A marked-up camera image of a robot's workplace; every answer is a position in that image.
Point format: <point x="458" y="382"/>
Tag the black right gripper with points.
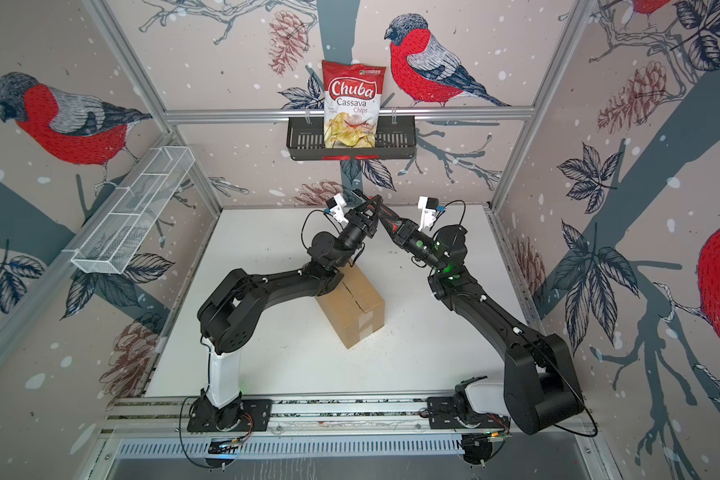
<point x="407" y="236"/>

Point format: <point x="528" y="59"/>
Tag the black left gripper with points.
<point x="370" y="225"/>

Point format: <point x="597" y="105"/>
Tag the brown cardboard express box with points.
<point x="354" y="308"/>

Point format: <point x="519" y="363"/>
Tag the red black utility knife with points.
<point x="372" y="213"/>

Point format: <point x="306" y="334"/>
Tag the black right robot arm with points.
<point x="540" y="386"/>

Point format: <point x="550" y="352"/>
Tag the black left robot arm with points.
<point x="230" y="314"/>

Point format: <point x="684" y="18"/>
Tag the Chuba cassava chips bag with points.
<point x="352" y="102"/>

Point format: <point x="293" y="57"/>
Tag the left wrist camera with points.
<point x="335" y="208"/>

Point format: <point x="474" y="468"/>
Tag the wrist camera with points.
<point x="335" y="208"/>
<point x="429" y="210"/>

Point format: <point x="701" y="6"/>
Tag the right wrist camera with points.
<point x="429" y="210"/>

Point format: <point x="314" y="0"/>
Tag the black wire wall basket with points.
<point x="391" y="138"/>

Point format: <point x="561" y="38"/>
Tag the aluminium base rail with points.
<point x="364" y="413"/>

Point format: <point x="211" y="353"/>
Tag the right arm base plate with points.
<point x="455" y="413"/>

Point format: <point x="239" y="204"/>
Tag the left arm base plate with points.
<point x="240" y="415"/>

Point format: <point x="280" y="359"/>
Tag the white wire mesh shelf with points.
<point x="117" y="237"/>

